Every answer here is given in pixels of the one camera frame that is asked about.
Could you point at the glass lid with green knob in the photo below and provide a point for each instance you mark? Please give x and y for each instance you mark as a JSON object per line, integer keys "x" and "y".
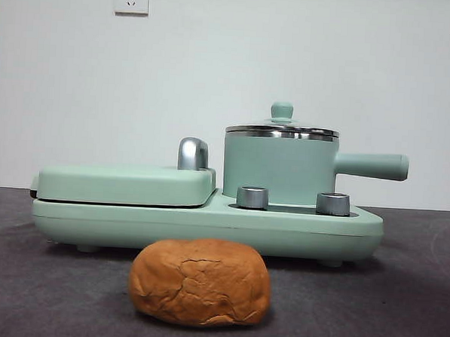
{"x": 282, "y": 109}

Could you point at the brown potato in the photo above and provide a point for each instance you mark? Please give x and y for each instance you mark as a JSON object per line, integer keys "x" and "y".
{"x": 200, "y": 284}

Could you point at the mint green steamer pot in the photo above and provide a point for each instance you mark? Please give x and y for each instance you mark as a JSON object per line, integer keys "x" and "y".
{"x": 278, "y": 163}

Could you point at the silver control dial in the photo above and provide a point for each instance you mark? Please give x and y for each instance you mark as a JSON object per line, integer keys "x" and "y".
{"x": 252, "y": 197}
{"x": 333, "y": 203}

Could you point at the mint green breakfast machine base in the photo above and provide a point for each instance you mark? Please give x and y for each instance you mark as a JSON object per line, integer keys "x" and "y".
{"x": 207, "y": 228}

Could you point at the mint green griddle cover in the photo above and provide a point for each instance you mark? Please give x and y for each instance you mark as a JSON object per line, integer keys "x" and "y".
{"x": 115, "y": 181}

